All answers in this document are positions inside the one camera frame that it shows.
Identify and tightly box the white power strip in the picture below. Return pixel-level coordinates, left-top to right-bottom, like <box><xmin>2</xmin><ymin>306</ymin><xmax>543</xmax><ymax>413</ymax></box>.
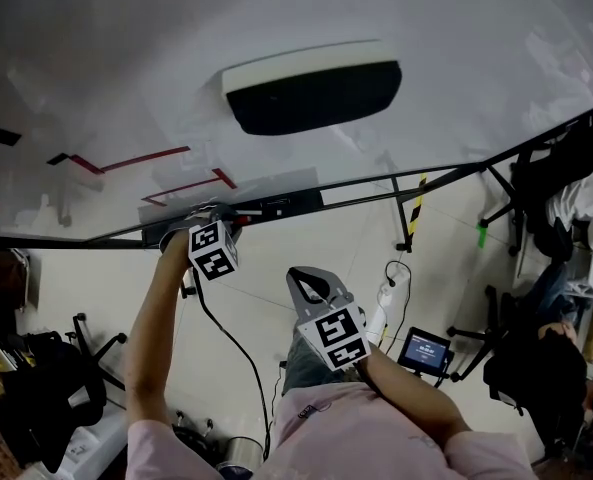
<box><xmin>365</xmin><ymin>273</ymin><xmax>411</xmax><ymax>345</ymax></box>

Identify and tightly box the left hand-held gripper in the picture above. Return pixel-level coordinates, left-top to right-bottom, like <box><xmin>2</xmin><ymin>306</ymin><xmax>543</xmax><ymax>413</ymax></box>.
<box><xmin>158</xmin><ymin>202</ymin><xmax>251</xmax><ymax>283</ymax></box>

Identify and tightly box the black whiteboard stand leg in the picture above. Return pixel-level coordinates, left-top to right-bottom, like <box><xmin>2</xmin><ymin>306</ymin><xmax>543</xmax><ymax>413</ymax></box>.
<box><xmin>388</xmin><ymin>171</ymin><xmax>430</xmax><ymax>254</ymax></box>

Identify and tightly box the white cloth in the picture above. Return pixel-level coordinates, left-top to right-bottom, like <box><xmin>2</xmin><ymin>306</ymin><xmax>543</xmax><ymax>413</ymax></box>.
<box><xmin>545</xmin><ymin>170</ymin><xmax>593</xmax><ymax>252</ymax></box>

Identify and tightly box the person's jeans leg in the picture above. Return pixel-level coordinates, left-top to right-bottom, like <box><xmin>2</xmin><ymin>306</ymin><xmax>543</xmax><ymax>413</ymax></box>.
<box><xmin>280</xmin><ymin>312</ymin><xmax>368</xmax><ymax>397</ymax></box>

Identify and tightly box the black office chair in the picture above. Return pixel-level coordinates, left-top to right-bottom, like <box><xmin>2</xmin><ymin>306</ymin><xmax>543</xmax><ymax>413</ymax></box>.
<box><xmin>477</xmin><ymin>110</ymin><xmax>593</xmax><ymax>260</ymax></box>
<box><xmin>445</xmin><ymin>283</ymin><xmax>593</xmax><ymax>462</ymax></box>
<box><xmin>3</xmin><ymin>312</ymin><xmax>129</xmax><ymax>474</ymax></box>

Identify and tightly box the person's pink shirt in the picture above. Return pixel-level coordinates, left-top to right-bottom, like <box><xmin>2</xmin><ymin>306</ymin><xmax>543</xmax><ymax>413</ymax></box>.
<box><xmin>125</xmin><ymin>381</ymin><xmax>540</xmax><ymax>480</ymax></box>

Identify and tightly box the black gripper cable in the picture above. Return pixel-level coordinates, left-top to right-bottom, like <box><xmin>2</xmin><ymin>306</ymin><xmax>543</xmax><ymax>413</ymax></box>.
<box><xmin>191</xmin><ymin>266</ymin><xmax>273</xmax><ymax>463</ymax></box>

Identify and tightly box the white and black whiteboard eraser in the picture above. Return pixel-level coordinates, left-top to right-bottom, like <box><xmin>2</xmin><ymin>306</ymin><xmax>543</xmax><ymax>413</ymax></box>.
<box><xmin>219</xmin><ymin>40</ymin><xmax>404</xmax><ymax>137</ymax></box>

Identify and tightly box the small black monitor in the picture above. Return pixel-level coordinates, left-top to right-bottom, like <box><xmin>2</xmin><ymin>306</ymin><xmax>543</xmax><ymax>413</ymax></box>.
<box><xmin>396</xmin><ymin>326</ymin><xmax>453</xmax><ymax>374</ymax></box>

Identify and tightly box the black whiteboard marker tray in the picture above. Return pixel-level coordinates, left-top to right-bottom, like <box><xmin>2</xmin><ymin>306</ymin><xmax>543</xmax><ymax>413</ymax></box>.
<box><xmin>139</xmin><ymin>190</ymin><xmax>326</xmax><ymax>249</ymax></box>

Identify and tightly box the white plastic box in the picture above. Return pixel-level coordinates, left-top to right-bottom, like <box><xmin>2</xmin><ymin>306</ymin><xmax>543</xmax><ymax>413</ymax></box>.
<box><xmin>23</xmin><ymin>401</ymin><xmax>130</xmax><ymax>480</ymax></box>

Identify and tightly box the large white whiteboard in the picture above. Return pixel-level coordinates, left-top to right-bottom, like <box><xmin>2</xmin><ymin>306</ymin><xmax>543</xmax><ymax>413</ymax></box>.
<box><xmin>0</xmin><ymin>0</ymin><xmax>593</xmax><ymax>250</ymax></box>

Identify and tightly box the yellow black striped tape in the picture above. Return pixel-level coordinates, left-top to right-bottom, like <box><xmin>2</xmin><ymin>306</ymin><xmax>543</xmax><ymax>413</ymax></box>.
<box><xmin>407</xmin><ymin>172</ymin><xmax>428</xmax><ymax>237</ymax></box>

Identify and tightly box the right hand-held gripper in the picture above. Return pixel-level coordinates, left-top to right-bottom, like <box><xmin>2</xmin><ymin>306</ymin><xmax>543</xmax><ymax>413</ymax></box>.
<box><xmin>285</xmin><ymin>265</ymin><xmax>371</xmax><ymax>373</ymax></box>

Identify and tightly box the metal cylinder can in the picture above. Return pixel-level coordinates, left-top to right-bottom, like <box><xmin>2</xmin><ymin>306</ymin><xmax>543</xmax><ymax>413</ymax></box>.
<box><xmin>224</xmin><ymin>435</ymin><xmax>266</xmax><ymax>471</ymax></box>

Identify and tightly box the person's right forearm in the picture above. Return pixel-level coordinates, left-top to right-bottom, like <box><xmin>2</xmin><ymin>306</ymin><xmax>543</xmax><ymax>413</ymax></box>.
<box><xmin>354</xmin><ymin>352</ymin><xmax>473</xmax><ymax>450</ymax></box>

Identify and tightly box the thin black power cable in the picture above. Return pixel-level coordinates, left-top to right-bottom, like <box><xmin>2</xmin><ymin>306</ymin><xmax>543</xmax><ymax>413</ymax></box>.
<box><xmin>383</xmin><ymin>259</ymin><xmax>413</xmax><ymax>355</ymax></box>

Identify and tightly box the person's left forearm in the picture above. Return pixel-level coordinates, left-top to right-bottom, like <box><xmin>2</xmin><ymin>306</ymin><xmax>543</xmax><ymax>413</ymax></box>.
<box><xmin>124</xmin><ymin>230</ymin><xmax>193</xmax><ymax>425</ymax></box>

